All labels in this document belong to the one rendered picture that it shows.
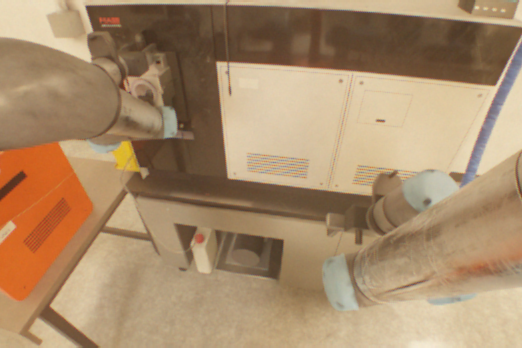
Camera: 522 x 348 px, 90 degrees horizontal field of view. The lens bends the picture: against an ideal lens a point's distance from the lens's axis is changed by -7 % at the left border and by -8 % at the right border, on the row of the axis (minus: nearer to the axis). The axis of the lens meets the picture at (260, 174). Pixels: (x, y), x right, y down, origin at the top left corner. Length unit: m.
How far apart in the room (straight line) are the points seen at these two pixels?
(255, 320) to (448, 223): 1.51
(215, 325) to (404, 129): 1.32
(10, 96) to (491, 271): 0.40
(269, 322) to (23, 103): 1.53
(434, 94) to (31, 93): 0.90
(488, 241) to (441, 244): 0.04
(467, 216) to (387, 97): 0.73
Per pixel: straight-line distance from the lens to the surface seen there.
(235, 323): 1.68
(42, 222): 1.16
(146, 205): 1.35
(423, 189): 0.46
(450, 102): 0.97
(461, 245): 0.22
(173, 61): 0.97
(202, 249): 1.61
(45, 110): 0.34
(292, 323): 1.68
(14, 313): 1.20
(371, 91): 0.90
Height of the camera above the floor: 1.58
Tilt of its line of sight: 42 degrees down
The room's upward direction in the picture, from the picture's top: straight up
